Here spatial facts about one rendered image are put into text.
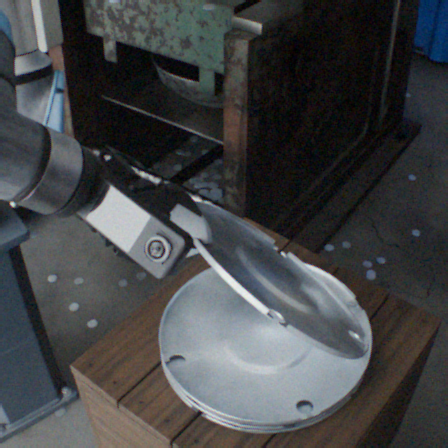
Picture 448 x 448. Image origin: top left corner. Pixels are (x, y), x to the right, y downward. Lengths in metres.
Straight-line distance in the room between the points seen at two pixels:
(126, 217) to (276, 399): 0.34
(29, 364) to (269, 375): 0.49
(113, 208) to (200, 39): 0.65
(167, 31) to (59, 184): 0.72
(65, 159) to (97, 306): 0.90
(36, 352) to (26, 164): 0.66
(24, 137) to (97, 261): 1.02
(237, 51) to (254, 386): 0.54
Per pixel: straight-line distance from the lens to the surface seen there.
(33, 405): 1.26
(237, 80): 1.09
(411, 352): 0.93
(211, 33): 1.17
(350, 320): 0.88
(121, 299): 1.44
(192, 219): 0.68
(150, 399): 0.85
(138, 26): 1.29
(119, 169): 0.64
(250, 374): 0.84
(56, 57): 1.43
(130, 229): 0.58
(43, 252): 1.59
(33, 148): 0.54
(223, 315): 0.90
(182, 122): 1.40
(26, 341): 1.12
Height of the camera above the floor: 1.06
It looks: 42 degrees down
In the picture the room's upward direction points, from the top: straight up
